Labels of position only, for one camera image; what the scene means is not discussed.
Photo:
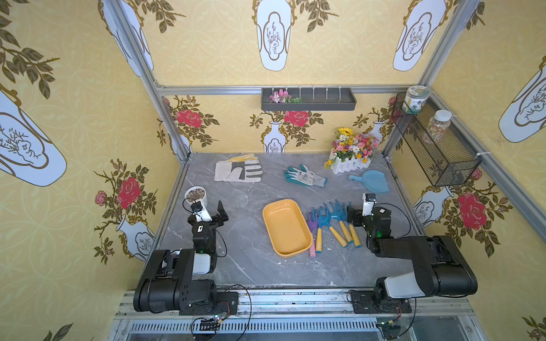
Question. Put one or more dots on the teal rake yellow handle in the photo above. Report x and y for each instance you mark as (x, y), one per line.
(334, 220)
(321, 217)
(347, 228)

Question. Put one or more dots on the black wire mesh basket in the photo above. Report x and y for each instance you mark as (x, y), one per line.
(446, 160)

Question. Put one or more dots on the beige grey work glove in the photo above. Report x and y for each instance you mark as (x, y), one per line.
(240, 169)

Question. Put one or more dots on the flower bouquet white fence box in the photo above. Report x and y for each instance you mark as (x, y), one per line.
(351, 151)

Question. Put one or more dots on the clear bottle colourful beads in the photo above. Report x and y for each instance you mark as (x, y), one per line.
(437, 126)

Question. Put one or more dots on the small pink flower plant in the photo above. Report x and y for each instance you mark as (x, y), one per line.
(282, 96)

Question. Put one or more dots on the light blue plastic dustpan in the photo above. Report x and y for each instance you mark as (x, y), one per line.
(373, 180)

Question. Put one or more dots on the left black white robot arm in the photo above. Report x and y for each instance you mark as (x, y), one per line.
(167, 282)

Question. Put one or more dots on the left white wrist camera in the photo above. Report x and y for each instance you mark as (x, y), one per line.
(200, 213)

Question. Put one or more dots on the purple rake pink handle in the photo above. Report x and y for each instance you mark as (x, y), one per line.
(312, 224)

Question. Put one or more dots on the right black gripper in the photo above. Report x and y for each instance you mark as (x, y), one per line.
(356, 215)

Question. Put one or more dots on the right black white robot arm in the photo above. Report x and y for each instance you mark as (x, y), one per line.
(438, 267)

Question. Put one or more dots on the grey wall shelf tray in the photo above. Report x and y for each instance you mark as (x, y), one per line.
(314, 99)

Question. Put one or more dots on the jar with patterned label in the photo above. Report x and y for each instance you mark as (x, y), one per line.
(415, 98)

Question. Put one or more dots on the white pot with pebbles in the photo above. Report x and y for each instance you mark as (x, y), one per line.
(197, 194)

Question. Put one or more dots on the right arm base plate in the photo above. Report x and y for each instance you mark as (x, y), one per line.
(368, 302)

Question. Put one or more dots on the yellow plastic storage tray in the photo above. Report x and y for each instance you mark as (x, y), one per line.
(287, 228)

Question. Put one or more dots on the aluminium front rail frame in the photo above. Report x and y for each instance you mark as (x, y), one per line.
(306, 311)

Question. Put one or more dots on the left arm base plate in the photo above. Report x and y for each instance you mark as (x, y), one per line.
(222, 302)

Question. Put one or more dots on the teal white garden glove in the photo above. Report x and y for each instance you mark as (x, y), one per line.
(303, 176)

